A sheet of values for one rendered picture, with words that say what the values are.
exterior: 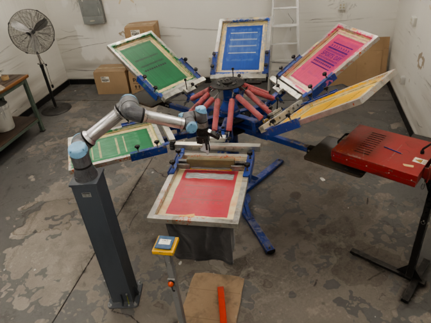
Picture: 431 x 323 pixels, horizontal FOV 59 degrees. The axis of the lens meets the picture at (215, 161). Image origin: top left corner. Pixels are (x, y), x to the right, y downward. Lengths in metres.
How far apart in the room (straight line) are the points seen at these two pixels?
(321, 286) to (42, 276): 2.41
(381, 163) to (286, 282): 1.26
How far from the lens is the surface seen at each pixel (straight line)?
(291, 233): 3.71
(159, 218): 2.47
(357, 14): 6.64
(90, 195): 2.62
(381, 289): 3.41
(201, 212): 2.50
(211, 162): 2.81
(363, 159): 2.74
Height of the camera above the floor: 2.56
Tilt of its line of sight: 33 degrees down
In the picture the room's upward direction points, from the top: 6 degrees counter-clockwise
